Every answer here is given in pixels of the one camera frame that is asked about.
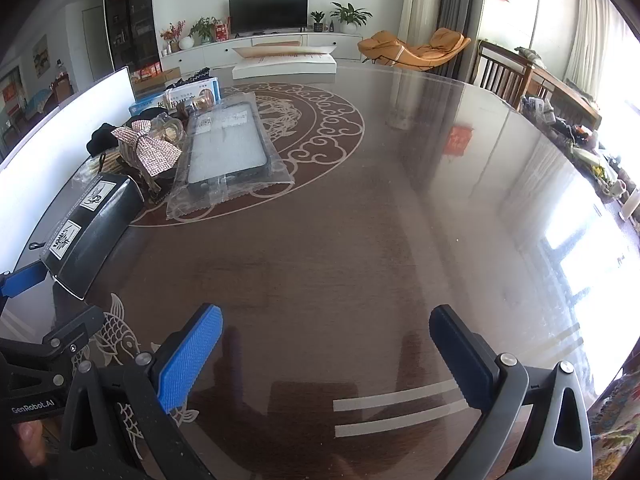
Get black velvet bow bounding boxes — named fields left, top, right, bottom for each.
left=85, top=122, right=126, bottom=157

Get black television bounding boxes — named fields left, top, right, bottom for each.
left=228, top=0, right=309, bottom=36

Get dark glass cabinet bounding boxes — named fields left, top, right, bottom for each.
left=103, top=0, right=153, bottom=73

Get black hair claw clip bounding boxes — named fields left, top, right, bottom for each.
left=172, top=66, right=210, bottom=88

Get blue and white medicine box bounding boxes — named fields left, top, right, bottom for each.
left=127, top=77, right=222, bottom=116

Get red flowers in white vase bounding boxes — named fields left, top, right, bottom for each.
left=160, top=21, right=193, bottom=53

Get wooden dining table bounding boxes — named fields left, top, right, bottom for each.
left=22, top=87, right=58, bottom=118

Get framed wall painting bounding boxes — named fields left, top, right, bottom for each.
left=32, top=35, right=51, bottom=78

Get patterned rug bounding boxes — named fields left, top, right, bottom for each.
left=587, top=375, right=640, bottom=480

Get large green potted plant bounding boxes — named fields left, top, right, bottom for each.
left=330, top=1, right=373, bottom=35

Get wooden side table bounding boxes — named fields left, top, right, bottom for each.
left=520, top=47, right=603, bottom=131

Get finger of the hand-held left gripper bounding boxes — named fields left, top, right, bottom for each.
left=0, top=306, right=106, bottom=361
left=0, top=261, right=47, bottom=311

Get white sheer curtain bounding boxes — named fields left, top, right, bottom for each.
left=565, top=0, right=626, bottom=101

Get person's left hand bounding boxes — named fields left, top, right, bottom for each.
left=12, top=417, right=49, bottom=464

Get wooden dining chair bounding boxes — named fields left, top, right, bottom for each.
left=52, top=72, right=76, bottom=103

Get bushy green potted plant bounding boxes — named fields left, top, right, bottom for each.
left=189, top=16, right=218, bottom=45

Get pile of assorted clutter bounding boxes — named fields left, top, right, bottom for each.
left=520, top=95, right=640, bottom=221

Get white board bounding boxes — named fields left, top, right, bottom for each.
left=0, top=66, right=137, bottom=281

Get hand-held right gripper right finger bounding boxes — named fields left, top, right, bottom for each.
left=430, top=304, right=594, bottom=480

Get clear glass jar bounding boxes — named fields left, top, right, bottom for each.
left=150, top=112, right=187, bottom=143

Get orange lounge chair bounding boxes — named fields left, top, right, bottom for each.
left=357, top=27, right=472, bottom=67

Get phone case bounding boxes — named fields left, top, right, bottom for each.
left=165, top=91, right=291, bottom=221

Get grey curtain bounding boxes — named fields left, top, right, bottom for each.
left=440, top=0, right=488, bottom=81

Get white TV cabinet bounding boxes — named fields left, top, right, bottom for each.
left=160, top=32, right=363, bottom=68

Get black box with white labels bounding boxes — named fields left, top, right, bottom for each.
left=39, top=172, right=146, bottom=301

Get white box with orange cover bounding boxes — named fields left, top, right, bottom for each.
left=232, top=45, right=338, bottom=80

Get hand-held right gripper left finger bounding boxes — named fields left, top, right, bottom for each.
left=60, top=303, right=224, bottom=480

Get dark wooden chair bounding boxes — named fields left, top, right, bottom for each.
left=472, top=40, right=533, bottom=108

